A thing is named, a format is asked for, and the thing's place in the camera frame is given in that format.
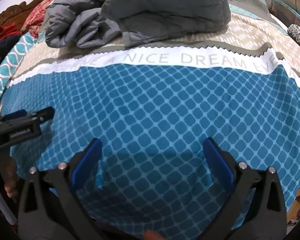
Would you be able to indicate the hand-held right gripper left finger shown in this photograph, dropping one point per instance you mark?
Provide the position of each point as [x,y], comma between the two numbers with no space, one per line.
[87,162]

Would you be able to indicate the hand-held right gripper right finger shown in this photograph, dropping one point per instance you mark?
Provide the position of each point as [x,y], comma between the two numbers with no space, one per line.
[218,165]

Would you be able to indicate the red cloth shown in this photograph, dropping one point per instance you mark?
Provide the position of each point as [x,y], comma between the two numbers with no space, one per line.
[2,35]

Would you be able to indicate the patterned blue beige bed sheet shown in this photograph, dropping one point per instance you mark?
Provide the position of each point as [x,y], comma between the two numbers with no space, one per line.
[152,110]

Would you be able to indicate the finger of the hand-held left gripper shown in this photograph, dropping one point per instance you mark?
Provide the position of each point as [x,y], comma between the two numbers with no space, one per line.
[15,114]
[43,113]

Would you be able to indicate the person's left hand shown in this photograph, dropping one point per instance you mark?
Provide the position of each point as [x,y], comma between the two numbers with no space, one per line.
[11,180]

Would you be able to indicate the carved wooden headboard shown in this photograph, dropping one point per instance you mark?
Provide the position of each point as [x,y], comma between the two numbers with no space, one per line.
[12,10]

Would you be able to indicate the red floral quilt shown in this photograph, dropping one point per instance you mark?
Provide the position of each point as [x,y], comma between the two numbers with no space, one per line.
[37,12]

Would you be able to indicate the grey puffer jacket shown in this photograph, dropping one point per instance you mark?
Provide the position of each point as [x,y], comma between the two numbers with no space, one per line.
[165,10]

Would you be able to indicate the dark navy cloth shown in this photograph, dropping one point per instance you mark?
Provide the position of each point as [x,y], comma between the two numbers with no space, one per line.
[5,45]

